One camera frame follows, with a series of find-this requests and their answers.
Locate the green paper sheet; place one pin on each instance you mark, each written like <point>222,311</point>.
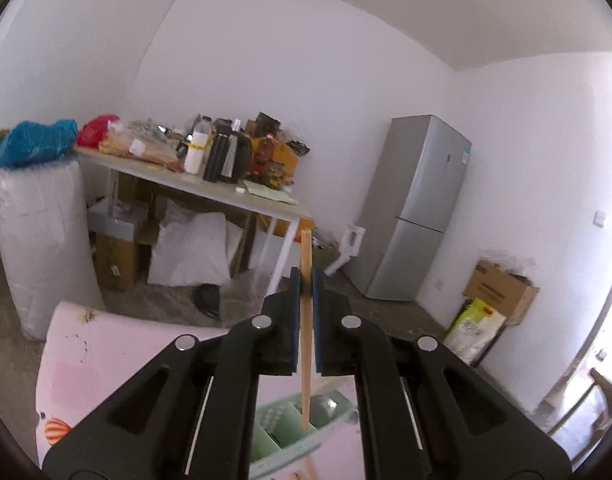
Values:
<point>271,192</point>

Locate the silver refrigerator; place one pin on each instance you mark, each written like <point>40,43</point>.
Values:
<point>416,195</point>

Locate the black floor object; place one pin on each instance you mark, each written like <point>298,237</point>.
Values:
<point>205,300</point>

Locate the black steel electric kettle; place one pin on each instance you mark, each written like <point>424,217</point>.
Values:
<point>238,157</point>

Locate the blue plastic bag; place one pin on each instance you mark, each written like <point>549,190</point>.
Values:
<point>30,142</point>

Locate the dark carton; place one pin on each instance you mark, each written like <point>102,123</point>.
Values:
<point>268,122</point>

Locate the white handheld vacuum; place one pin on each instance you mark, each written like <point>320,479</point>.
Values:
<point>351,245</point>

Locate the clear bag of bread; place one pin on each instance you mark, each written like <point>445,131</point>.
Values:
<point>140,147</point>

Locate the wall switch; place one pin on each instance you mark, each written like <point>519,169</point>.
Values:
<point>600,217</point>

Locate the white pillow bag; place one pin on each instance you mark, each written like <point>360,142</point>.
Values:
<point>190,250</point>

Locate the large white sack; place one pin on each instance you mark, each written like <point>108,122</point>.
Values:
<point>40,240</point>

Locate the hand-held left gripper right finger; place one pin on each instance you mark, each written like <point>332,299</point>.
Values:
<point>314,300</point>

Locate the wooden chair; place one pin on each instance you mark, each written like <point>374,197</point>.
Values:
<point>603,390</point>

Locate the small cardboard box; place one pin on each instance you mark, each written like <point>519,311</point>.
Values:
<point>115,262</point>

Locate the yellow snack bag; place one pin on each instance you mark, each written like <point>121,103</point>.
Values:
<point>286,160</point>

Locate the wooden chopstick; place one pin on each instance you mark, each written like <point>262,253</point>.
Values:
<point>306,260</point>

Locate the black thermos flask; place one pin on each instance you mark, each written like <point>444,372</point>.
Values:
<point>215,157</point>

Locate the red plastic bag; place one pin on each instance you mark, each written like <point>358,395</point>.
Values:
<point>95,132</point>

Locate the yellow white rice bag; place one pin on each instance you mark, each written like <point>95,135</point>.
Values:
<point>473,330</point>

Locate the mint green utensil holder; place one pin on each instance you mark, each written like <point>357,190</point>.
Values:
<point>281,417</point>

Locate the white side table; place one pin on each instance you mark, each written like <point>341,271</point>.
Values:
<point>210,188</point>

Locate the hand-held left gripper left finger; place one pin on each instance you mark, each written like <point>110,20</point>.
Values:
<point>297,300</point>

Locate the brown oil bottle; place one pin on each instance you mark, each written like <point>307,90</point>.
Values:
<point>263,152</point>

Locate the white plastic bottle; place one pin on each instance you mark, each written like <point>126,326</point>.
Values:
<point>195,152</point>

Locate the pink printed tablecloth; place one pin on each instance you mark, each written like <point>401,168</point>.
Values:
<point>85,360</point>

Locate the brown cardboard box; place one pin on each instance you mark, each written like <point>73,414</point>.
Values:
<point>496,290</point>

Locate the grey box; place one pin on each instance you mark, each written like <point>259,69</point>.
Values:
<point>115,222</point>

